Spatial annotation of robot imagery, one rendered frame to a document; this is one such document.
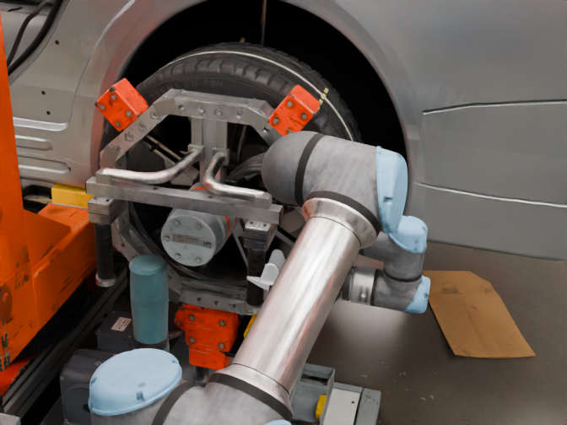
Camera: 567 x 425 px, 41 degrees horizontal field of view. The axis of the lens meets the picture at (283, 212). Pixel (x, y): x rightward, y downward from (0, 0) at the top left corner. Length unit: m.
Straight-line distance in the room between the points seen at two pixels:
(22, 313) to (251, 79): 0.76
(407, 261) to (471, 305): 1.67
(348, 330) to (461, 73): 1.36
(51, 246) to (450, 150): 1.01
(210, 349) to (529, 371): 1.29
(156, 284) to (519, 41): 0.98
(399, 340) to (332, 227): 1.86
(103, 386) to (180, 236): 0.74
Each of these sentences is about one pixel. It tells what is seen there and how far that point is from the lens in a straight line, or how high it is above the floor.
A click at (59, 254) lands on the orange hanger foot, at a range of 2.02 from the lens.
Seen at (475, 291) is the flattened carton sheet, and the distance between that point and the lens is 3.24.
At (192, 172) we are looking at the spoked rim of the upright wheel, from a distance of 1.90.
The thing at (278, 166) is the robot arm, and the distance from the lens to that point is 1.13.
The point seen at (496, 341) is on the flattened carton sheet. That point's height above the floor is 0.01.
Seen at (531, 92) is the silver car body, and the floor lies 1.16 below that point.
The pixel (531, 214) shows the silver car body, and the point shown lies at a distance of 1.94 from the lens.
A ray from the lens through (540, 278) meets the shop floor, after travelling 3.44.
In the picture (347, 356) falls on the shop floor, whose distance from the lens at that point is 2.77.
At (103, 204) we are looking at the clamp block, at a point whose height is 0.95.
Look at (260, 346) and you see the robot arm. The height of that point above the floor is 1.08.
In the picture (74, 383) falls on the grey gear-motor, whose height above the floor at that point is 0.38.
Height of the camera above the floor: 1.68
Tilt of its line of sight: 27 degrees down
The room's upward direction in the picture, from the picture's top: 3 degrees clockwise
